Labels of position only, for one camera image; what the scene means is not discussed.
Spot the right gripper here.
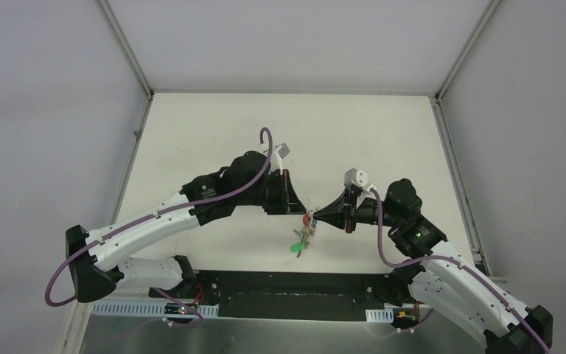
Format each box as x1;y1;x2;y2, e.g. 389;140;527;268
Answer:
312;188;402;235

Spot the metal keyring plate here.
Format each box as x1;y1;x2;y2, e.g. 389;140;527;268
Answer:
298;211;317;246

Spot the green tag key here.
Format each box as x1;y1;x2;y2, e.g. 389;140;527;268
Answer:
290;240;308;258

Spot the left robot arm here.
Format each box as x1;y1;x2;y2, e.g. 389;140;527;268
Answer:
66;144;306;303

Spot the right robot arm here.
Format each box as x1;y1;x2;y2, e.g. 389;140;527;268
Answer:
314;177;553;353

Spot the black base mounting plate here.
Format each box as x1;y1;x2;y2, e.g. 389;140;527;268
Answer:
167;271;415;322

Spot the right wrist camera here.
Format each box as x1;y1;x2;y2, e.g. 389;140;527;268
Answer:
343;168;373;192

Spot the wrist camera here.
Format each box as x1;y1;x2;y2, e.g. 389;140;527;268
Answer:
269;143;290;174
343;168;373;192

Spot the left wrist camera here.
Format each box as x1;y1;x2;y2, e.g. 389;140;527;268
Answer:
269;143;290;174

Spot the aluminium front rail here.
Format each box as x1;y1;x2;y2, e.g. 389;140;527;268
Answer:
74;273;515;310

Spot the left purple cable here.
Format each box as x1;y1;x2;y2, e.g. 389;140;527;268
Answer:
44;127;274;327

